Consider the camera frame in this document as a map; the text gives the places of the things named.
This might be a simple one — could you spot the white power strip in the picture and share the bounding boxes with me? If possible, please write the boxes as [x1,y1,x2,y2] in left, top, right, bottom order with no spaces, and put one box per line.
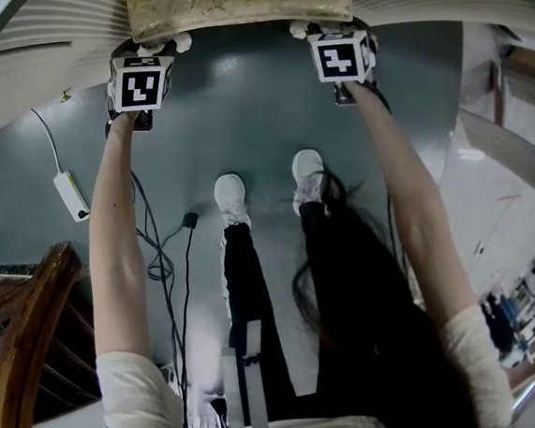
[51,168,92,226]

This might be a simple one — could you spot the light wooden cabinet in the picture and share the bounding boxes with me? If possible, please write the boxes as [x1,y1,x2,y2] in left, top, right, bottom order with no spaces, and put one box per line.
[449,40,535,204]

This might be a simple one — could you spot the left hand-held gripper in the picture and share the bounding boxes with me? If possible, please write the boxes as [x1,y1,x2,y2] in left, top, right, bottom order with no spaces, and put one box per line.
[96,30,201,138]

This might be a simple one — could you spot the person's black trousers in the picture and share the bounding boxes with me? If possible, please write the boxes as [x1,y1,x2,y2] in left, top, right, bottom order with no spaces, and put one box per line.
[214,186,456,428]

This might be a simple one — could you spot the person's white shoe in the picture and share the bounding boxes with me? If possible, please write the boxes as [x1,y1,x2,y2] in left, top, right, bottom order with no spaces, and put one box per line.
[211,170,253,230]
[286,146,331,218]

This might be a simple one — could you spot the person's white shirt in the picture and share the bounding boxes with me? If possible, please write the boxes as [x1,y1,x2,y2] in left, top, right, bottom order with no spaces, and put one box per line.
[93,301,517,428]

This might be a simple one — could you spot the black cable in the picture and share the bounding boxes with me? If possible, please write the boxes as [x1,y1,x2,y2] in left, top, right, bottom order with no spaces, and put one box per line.
[126,162,215,428]

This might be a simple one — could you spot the person's right forearm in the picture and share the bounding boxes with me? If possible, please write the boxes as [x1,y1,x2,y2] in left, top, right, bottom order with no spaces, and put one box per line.
[346,70,485,340]

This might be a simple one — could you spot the person's white right shoe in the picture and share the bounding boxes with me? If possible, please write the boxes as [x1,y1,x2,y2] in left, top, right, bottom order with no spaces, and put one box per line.
[286,146,331,218]

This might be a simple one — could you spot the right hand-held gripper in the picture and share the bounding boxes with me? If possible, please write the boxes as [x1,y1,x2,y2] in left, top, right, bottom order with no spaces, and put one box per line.
[288,11,386,111]

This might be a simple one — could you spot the person's left forearm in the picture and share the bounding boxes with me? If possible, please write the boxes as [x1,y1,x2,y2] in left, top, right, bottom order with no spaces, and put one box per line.
[73,110,171,367]

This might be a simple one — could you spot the brown wooden chair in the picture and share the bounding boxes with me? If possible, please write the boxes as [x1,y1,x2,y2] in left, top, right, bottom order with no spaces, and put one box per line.
[0,238,107,428]

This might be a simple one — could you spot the white power strip cable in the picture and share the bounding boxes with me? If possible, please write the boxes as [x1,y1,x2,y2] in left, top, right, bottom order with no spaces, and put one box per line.
[28,104,66,178]

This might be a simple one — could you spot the white hanging strap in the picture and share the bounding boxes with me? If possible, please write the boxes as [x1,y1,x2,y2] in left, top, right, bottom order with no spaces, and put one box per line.
[216,320,272,428]

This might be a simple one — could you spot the person's white left shoe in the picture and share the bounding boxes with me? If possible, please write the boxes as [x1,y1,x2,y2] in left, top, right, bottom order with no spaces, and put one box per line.
[211,170,253,230]

